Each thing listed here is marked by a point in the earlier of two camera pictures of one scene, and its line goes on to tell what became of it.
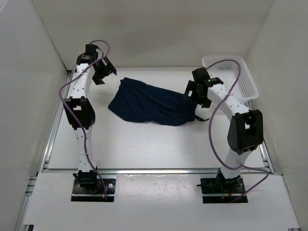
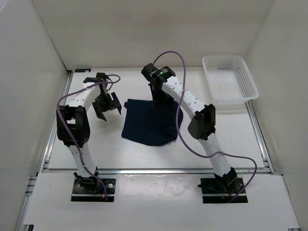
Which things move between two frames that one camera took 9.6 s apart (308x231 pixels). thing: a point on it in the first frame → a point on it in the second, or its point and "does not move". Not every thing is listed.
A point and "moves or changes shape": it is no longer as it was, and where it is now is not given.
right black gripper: [191, 86] → [162, 98]
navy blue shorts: [147, 104] moves or changes shape
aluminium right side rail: [262, 147] does not move
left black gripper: [108, 69] → [112, 104]
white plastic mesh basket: [245, 88] does not move
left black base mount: [88, 186] does not move
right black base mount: [222, 190] does not move
